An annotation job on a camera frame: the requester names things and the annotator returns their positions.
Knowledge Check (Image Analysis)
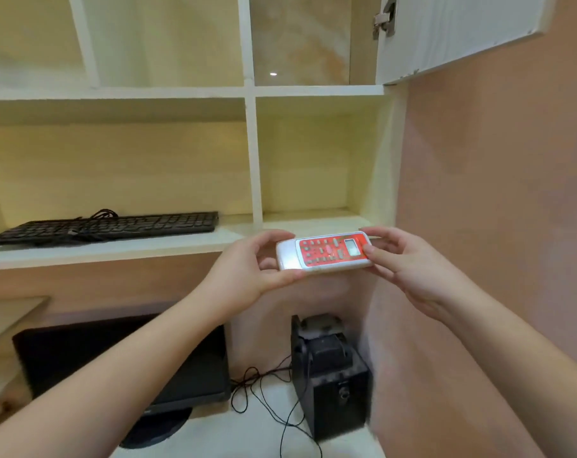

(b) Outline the person's left hand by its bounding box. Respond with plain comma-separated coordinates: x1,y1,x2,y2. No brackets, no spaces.
192,229,313,326

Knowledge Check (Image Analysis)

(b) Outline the person's right hand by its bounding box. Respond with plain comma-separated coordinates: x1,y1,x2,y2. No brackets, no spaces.
359,226,465,326

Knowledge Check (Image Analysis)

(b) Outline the white and red remote control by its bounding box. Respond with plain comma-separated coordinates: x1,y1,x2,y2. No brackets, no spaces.
275,231,375,273

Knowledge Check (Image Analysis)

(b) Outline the person's right forearm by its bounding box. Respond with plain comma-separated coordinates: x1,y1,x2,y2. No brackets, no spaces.
432,290,577,458

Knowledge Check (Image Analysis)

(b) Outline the person's left forearm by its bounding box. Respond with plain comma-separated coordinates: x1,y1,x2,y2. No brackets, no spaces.
0,293,228,458

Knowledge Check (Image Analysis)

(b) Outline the black speaker box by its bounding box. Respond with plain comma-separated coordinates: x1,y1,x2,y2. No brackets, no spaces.
290,314,374,443

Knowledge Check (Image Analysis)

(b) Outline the black computer monitor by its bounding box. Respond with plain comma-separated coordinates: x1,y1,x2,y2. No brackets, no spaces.
12,314,233,450

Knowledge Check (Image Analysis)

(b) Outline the white wooden shelf unit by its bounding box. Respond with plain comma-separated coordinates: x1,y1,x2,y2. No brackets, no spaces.
0,0,408,272

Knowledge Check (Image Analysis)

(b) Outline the black computer keyboard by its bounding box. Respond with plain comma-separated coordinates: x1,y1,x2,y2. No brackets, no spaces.
0,212,220,247

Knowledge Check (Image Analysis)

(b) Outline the metal cabinet hinge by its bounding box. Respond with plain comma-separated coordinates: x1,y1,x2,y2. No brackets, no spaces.
372,0,398,41

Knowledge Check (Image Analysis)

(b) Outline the white cabinet door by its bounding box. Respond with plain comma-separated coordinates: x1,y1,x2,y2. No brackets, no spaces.
375,0,560,86

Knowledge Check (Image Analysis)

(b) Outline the thin black speaker cable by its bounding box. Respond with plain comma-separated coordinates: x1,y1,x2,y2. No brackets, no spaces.
228,354,323,458

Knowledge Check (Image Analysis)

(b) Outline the black keyboard cable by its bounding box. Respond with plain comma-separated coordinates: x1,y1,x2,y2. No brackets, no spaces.
65,209,121,236

